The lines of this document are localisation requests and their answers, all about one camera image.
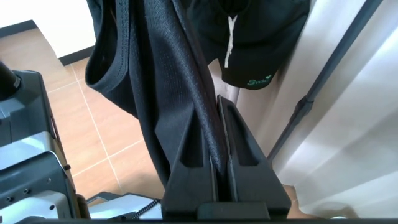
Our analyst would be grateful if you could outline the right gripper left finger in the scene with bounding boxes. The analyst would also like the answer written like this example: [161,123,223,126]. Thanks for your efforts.
[161,110,218,219]

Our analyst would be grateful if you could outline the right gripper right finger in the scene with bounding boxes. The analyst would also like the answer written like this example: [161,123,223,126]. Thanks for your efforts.
[216,94,292,219]

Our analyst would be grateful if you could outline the black garment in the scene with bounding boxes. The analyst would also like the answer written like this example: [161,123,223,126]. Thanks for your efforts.
[84,0,231,187]

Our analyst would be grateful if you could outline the black shorts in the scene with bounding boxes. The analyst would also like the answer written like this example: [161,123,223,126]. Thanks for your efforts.
[185,0,312,91]

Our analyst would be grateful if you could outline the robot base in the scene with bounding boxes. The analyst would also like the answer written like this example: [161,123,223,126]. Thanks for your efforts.
[0,70,164,220]

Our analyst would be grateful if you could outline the black clothes rack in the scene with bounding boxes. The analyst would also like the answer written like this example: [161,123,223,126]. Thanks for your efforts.
[266,0,385,163]

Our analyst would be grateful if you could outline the white curtain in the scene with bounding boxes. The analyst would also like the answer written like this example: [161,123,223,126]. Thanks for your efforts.
[206,0,398,219]

